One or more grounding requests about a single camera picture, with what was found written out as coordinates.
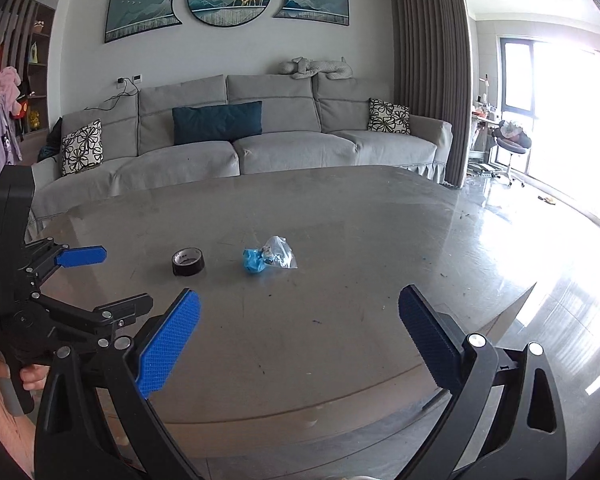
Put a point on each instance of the beige coffee table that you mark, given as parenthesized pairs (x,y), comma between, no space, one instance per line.
(293,356)

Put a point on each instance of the grey fabric sofa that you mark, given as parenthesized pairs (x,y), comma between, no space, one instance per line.
(306,124)

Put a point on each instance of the black swivel stool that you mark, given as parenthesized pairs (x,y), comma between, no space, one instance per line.
(512,139)

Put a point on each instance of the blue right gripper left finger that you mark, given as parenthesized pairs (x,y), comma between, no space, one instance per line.
(159,349)

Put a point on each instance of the teal cushion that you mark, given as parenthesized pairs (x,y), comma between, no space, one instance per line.
(228,123)

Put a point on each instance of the right floral cushion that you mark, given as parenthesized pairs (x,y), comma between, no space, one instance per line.
(388,117)

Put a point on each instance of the black tape roll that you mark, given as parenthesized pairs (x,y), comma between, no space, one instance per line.
(187,261)

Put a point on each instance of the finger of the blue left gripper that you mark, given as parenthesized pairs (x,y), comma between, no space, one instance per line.
(84,256)

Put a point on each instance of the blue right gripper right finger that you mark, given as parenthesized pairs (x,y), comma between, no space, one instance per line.
(436,341)

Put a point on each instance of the floral cushion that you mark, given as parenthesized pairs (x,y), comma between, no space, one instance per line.
(388,117)
(82,149)

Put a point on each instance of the right wall painting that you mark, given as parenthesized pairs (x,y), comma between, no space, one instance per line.
(335,12)

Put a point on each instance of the left wall painting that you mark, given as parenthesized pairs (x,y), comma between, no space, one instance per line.
(131,17)

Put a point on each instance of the grey plush toy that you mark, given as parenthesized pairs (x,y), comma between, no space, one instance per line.
(303,68)

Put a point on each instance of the blue and clear wrapper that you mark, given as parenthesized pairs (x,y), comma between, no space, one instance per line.
(276,252)

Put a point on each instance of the left floral cushion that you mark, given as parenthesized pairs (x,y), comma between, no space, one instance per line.
(82,149)

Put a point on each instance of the wooden shelf unit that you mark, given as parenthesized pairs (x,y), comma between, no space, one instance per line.
(31,58)

